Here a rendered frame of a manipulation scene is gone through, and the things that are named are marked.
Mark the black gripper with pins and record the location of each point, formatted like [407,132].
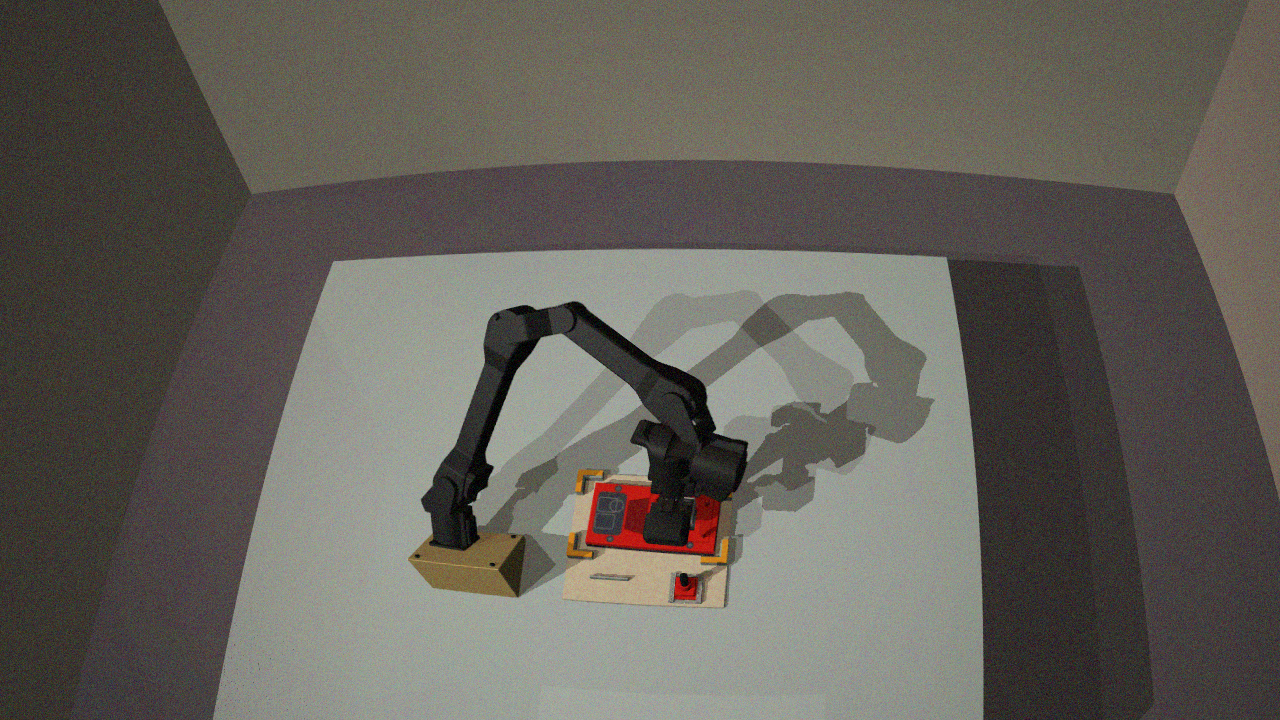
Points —
[668,521]

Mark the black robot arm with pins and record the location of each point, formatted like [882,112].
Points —
[674,397]

